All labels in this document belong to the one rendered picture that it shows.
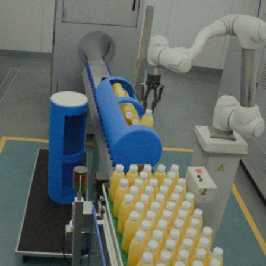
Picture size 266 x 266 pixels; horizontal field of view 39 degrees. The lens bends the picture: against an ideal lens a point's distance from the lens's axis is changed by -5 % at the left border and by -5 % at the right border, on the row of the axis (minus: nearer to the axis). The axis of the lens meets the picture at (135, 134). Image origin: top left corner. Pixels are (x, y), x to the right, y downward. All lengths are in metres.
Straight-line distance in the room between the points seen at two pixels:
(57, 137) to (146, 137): 0.98
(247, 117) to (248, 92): 0.16
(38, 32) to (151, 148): 5.36
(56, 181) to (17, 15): 4.61
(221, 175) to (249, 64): 0.82
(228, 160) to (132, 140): 0.79
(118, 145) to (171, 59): 0.56
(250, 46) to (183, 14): 5.11
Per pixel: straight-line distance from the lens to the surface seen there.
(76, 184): 1.68
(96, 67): 4.08
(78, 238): 1.89
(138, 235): 1.59
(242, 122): 2.44
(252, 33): 2.23
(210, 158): 2.61
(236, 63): 4.91
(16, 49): 7.44
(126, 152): 2.17
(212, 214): 2.90
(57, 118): 2.88
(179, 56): 1.92
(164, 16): 7.27
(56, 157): 3.04
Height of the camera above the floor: 2.16
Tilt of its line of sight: 27 degrees down
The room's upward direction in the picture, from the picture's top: 8 degrees clockwise
